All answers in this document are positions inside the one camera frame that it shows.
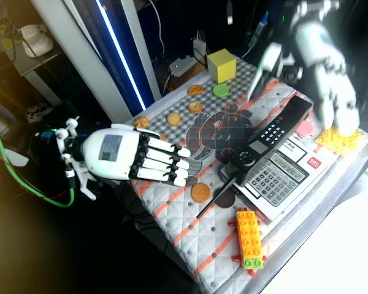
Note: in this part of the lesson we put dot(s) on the green sandwich cookie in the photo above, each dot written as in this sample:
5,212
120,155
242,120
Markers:
220,91

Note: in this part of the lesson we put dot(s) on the yellow cube block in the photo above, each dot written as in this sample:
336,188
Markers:
222,65

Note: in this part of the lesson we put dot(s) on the rosette swirl butter cookie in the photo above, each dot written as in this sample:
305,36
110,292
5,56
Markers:
163,137
141,122

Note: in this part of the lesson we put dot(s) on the pretzel shaped butter cookie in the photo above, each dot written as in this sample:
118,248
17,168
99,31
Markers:
195,90

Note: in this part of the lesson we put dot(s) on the white post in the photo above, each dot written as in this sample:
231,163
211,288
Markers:
79,61

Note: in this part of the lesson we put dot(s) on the white lump object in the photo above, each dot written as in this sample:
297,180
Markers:
36,39

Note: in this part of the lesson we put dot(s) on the round tan biscuit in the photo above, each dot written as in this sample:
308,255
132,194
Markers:
200,193
174,119

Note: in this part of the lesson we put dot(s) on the grey bear print quilt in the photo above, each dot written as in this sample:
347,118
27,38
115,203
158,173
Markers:
202,232

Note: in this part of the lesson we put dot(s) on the grey desk calculator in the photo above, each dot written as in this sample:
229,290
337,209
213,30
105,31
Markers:
279,186

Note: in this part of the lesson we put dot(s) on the orange yellow toy brick build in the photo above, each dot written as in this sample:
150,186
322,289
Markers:
248,239

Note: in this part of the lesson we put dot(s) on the pink sandwich cookie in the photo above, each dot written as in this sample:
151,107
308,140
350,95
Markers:
305,128

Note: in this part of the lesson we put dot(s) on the bag of yellow beads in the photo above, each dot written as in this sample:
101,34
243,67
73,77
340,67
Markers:
340,141

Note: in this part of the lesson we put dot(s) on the dark brown sandwich cookie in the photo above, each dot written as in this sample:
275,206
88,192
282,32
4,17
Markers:
226,200

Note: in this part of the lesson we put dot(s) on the blue light strip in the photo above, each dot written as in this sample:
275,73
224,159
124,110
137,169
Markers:
119,52

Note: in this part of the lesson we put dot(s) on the white power strip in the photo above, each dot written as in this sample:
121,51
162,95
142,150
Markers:
181,65

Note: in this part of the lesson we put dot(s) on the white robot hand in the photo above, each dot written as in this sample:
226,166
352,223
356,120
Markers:
322,52
110,153

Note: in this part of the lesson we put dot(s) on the white plug adapter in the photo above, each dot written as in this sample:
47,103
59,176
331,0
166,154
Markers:
200,46

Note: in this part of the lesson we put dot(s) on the large black toy phone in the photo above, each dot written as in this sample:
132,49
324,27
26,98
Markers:
273,134

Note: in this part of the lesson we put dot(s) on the silver usb plug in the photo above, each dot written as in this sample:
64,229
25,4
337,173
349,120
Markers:
230,13

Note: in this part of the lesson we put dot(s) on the grey shelf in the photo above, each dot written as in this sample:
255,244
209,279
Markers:
36,73

